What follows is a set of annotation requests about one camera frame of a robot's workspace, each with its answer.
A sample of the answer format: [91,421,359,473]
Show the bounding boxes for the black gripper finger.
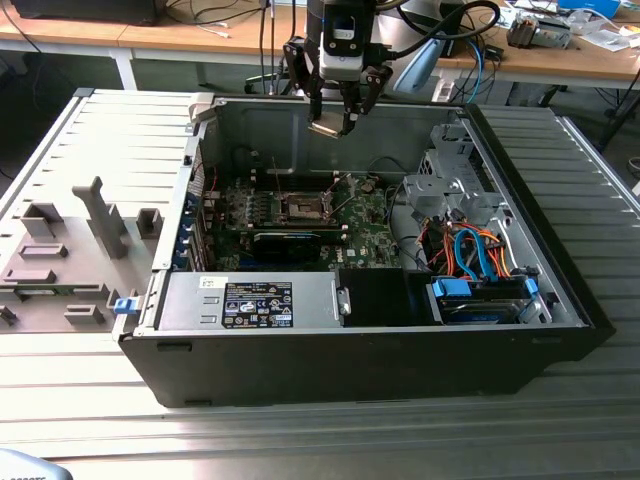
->
[339,67,395,137]
[282,35,326,121]

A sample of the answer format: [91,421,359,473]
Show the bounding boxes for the silver CPU chip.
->
[307,113,347,139]

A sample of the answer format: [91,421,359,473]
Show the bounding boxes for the metal socket cover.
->
[321,172,359,222]

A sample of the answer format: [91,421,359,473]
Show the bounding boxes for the CPU socket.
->
[279,191,329,224]

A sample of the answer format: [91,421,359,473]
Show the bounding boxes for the metal CPU cooler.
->
[506,12,575,51]

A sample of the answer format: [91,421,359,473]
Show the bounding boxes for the white plug box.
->
[432,78,457,104]

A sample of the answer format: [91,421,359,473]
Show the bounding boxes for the metal disk bay cage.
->
[402,122,507,227]

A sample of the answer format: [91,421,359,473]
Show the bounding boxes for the green motherboard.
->
[199,172,406,274]

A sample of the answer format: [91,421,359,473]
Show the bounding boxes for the wooden desk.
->
[0,0,307,91]
[434,0,640,91]

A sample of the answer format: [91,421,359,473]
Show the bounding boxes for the black graphics card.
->
[249,229,324,264]

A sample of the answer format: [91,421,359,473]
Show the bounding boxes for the black computer box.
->
[9,0,157,27]

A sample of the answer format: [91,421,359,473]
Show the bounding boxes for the blue box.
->
[557,0,622,16]

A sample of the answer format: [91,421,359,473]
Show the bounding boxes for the white paper sheets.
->
[569,13,640,52]

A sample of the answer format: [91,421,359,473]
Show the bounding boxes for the hard disk blue carrier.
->
[427,276,540,326]

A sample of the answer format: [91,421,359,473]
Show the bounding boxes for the silver power supply unit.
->
[155,272,347,332]

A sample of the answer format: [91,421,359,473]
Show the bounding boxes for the black PC case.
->
[115,92,616,409]

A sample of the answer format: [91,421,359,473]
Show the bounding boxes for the grey parts rack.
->
[0,174,169,335]

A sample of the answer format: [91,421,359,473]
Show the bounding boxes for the grey rounded device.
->
[0,447,69,480]

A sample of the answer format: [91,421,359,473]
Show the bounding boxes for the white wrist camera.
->
[318,2,375,82]

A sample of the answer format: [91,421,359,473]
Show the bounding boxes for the black camera cable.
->
[372,0,501,57]

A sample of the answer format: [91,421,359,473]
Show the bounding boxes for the blue data wire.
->
[452,227,495,284]

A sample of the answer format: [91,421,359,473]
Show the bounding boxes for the orange wire bundle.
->
[422,224,517,279]

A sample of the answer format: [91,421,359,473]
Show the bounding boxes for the silver metal latch bracket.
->
[334,283,354,317]

